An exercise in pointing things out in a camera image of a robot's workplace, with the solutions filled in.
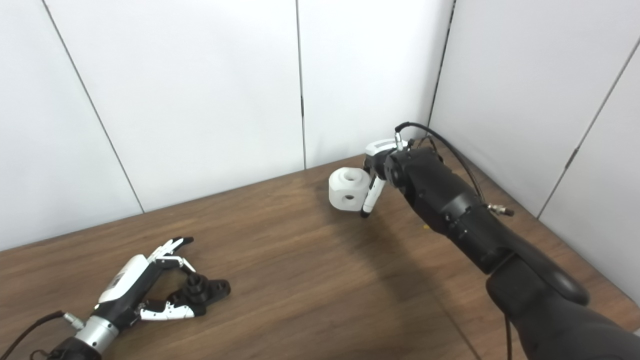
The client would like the black flanged holder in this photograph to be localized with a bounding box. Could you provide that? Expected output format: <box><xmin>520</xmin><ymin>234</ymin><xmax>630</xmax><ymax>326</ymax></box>
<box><xmin>167</xmin><ymin>272</ymin><xmax>232</xmax><ymax>317</ymax></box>

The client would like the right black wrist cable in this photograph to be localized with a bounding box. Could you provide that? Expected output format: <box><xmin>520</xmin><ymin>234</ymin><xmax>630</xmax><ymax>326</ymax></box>
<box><xmin>394</xmin><ymin>122</ymin><xmax>516</xmax><ymax>218</ymax></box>

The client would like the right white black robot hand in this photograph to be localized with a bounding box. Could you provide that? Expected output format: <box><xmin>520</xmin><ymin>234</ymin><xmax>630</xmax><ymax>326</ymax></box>
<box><xmin>361</xmin><ymin>138</ymin><xmax>408</xmax><ymax>219</ymax></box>

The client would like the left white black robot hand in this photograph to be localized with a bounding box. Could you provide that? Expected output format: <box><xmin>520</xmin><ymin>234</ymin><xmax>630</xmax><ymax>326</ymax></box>
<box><xmin>91</xmin><ymin>236</ymin><xmax>196</xmax><ymax>331</ymax></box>

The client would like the round white piece with holes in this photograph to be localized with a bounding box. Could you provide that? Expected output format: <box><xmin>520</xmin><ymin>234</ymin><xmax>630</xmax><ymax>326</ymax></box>
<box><xmin>328</xmin><ymin>168</ymin><xmax>373</xmax><ymax>213</ymax></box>

